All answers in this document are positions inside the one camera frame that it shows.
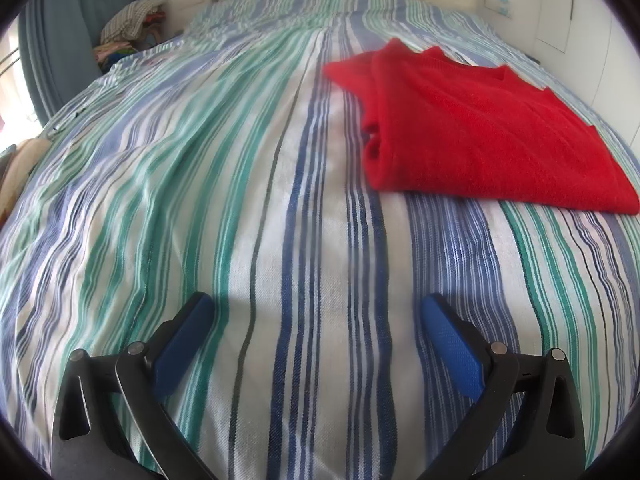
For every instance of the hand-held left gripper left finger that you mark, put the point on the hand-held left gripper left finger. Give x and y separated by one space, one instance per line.
184 340

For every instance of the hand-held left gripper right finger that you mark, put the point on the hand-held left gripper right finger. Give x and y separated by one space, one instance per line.
450 345

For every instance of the red knit sweater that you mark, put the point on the red knit sweater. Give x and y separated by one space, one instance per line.
475 130

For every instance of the pile of mixed clothes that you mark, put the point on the pile of mixed clothes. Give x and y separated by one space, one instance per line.
130 25

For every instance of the striped bed sheet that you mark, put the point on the striped bed sheet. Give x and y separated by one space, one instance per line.
250 210

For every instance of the beige cloth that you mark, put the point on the beige cloth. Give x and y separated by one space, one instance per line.
22 170

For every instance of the blue curtain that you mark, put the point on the blue curtain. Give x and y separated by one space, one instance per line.
65 35

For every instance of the white wardrobe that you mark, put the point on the white wardrobe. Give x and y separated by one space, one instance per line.
580 25

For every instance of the white wall socket panel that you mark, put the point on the white wall socket panel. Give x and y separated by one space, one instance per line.
500 5

